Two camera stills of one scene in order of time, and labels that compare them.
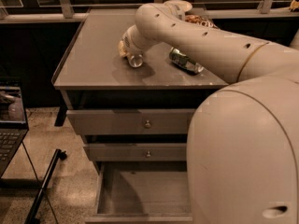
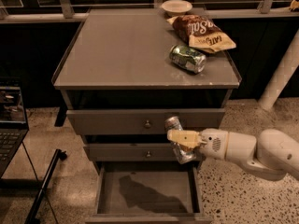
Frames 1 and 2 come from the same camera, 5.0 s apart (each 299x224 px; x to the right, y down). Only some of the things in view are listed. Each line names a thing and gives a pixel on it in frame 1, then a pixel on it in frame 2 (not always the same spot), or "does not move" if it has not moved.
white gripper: (128, 43) → (214, 144)
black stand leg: (32, 217) does not move
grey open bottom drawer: (142, 191) does not move
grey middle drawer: (164, 151) does not move
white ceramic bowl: (180, 5) does not move
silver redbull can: (135, 60) → (182, 155)
